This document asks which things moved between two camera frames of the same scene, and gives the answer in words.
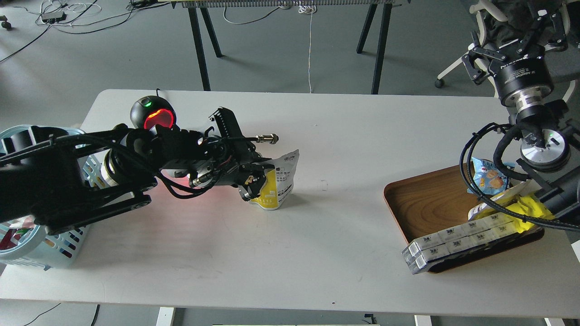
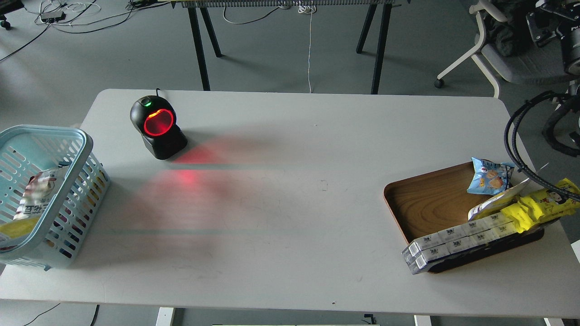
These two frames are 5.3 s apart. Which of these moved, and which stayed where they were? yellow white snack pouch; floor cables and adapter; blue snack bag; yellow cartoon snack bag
Moved: yellow white snack pouch
Stayed: floor cables and adapter; yellow cartoon snack bag; blue snack bag
